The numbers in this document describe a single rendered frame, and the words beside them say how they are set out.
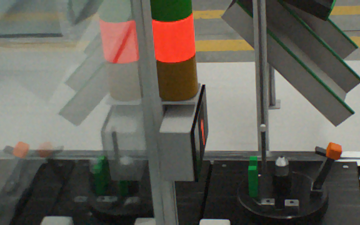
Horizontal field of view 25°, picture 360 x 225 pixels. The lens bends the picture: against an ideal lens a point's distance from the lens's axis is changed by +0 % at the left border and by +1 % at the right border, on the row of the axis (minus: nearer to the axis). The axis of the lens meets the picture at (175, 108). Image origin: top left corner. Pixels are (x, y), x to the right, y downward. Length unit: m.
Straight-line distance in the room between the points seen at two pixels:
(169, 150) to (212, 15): 3.69
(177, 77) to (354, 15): 3.65
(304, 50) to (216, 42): 2.76
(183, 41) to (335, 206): 0.45
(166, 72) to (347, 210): 0.44
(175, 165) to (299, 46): 0.62
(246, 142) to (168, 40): 0.75
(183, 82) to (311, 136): 0.75
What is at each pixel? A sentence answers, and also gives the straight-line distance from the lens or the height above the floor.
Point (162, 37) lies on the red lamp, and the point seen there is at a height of 1.34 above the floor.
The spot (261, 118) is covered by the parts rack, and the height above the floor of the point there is 1.01.
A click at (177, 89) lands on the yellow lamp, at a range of 0.93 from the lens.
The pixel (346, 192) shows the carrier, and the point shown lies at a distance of 1.29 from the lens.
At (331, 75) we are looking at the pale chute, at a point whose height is 1.03.
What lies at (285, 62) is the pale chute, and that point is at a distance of 1.38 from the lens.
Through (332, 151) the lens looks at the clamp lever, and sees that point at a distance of 1.20.
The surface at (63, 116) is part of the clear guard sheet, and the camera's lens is 0.61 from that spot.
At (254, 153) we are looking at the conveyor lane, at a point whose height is 0.96.
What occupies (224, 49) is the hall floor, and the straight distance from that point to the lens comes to 4.16.
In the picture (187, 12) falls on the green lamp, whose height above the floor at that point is 1.37.
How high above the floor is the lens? 1.69
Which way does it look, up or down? 28 degrees down
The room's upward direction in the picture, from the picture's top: 5 degrees counter-clockwise
